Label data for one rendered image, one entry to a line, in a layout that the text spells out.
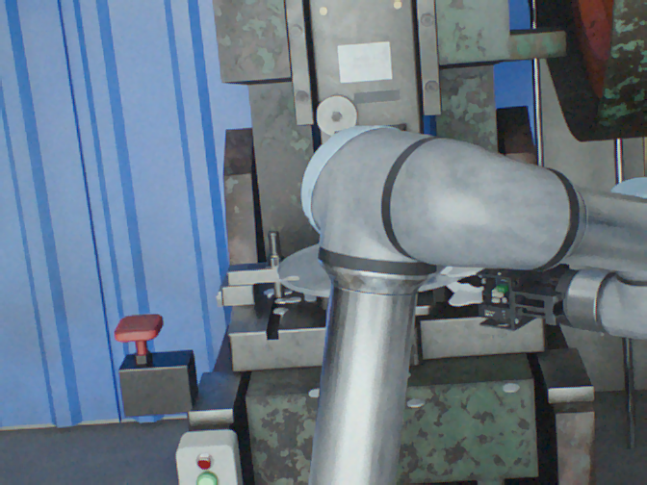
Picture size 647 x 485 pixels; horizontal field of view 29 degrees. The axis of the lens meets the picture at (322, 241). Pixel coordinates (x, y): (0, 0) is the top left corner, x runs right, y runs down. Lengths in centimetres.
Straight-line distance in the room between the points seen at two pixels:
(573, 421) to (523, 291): 22
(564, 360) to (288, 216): 54
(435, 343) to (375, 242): 64
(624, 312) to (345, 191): 46
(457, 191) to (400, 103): 68
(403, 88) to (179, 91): 131
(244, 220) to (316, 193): 95
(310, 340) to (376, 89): 36
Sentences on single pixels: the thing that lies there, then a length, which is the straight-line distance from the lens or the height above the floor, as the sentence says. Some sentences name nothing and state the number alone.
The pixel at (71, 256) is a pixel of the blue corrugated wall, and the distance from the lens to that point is 317.
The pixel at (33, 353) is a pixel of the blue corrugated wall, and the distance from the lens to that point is 328.
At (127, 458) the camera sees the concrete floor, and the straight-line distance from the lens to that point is 314.
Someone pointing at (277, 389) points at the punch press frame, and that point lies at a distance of 175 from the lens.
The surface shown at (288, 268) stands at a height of 78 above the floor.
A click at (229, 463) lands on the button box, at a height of 60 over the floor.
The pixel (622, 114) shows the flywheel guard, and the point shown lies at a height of 100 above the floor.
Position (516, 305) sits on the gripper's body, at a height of 79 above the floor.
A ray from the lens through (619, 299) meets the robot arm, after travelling 151.
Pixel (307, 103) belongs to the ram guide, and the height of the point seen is 102.
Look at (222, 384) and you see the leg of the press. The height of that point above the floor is 64.
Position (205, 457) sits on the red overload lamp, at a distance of 165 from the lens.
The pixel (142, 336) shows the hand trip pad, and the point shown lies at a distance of 169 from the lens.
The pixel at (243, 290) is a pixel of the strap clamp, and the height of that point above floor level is 73.
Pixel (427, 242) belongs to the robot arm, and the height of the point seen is 100.
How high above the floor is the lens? 133
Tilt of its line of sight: 16 degrees down
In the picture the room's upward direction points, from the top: 5 degrees counter-clockwise
